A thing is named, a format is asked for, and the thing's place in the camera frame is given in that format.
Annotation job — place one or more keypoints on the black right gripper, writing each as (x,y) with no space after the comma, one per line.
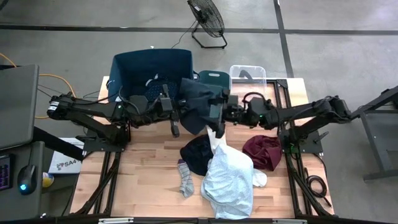
(234,112)

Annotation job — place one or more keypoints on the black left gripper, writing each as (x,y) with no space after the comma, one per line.
(174,126)

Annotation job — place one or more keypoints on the plain dark navy garment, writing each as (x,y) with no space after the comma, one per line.
(196,105)

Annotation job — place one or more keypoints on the black cloth with striped band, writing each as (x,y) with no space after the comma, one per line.
(196,154)

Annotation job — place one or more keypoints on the white sock with blue stripes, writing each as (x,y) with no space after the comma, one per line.
(214,141)

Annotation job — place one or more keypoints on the grey striped sock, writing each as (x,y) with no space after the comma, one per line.
(186,180)

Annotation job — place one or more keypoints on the maroon cloth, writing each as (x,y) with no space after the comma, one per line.
(264,151)

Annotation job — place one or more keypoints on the light blue patterned shirt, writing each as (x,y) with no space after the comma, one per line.
(228,183)

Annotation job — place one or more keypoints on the plain white sock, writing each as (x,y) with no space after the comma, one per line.
(259,179)

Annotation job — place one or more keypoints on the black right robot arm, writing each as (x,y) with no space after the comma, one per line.
(304,110)

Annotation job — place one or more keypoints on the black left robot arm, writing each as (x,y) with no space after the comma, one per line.
(93,109)

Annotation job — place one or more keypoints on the small teal plastic bin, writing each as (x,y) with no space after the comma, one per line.
(213,81)

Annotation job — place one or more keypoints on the small dark grey cloth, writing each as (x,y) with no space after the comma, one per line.
(243,74)

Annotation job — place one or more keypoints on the clear plastic bin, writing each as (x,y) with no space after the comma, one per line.
(256,73)

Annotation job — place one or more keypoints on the navy fabric bin white stripes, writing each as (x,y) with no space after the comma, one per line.
(140,65)

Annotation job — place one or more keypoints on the black floor fan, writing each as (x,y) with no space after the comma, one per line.
(206,15)

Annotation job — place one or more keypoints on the white printed cardboard box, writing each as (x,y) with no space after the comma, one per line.
(66,165)

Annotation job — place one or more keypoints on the black diagonal desk bar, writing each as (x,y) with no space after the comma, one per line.
(56,143)

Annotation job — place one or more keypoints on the yellow and blue ball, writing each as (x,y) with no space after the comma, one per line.
(47,180)

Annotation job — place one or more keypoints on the black computer mouse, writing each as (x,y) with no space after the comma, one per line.
(27,177)

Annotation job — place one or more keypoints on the grey laptop lid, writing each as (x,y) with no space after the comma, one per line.
(17,105)

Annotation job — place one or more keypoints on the dark grey desk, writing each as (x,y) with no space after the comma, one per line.
(31,205)

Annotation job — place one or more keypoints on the black keyboard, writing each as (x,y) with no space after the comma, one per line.
(4,172)

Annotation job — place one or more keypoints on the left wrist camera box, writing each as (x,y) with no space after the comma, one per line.
(166,103)

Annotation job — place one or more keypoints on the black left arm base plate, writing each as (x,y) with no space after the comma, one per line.
(102,145)

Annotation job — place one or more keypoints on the black aluminium table frame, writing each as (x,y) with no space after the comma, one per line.
(171,221)

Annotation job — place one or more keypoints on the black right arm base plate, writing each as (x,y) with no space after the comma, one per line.
(311,143)

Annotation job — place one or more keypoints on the grey metal desk frame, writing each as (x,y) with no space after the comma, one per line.
(374,143)

